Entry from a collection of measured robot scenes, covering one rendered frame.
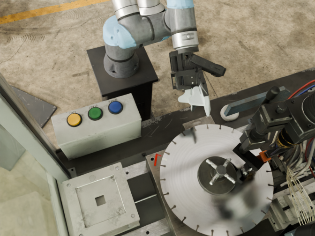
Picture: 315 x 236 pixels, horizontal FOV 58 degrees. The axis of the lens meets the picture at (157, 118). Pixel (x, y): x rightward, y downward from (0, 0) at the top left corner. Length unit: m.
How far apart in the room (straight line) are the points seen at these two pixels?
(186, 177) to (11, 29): 2.08
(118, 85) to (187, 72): 0.45
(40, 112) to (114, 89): 0.96
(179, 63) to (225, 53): 1.56
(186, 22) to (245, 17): 1.89
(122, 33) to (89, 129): 0.32
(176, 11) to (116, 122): 0.39
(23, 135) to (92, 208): 0.33
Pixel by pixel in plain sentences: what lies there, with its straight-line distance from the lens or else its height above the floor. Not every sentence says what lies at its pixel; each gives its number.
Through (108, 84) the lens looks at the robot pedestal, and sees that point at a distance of 1.21.
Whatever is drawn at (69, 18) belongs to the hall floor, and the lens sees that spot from 2.58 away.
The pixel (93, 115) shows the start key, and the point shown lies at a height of 0.91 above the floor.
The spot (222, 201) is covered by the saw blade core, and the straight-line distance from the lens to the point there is 0.84.
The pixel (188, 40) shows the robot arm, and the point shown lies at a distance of 0.83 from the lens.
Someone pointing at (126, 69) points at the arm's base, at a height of 0.79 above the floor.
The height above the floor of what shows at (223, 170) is 1.00.
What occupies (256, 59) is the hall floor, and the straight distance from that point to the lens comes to 2.42.
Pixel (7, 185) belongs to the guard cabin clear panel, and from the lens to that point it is 0.59.
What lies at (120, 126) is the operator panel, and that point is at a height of 0.89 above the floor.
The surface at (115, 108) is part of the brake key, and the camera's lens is 0.96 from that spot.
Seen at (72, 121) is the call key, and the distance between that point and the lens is 0.96.
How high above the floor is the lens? 1.75
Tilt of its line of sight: 63 degrees down
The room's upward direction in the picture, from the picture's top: 7 degrees clockwise
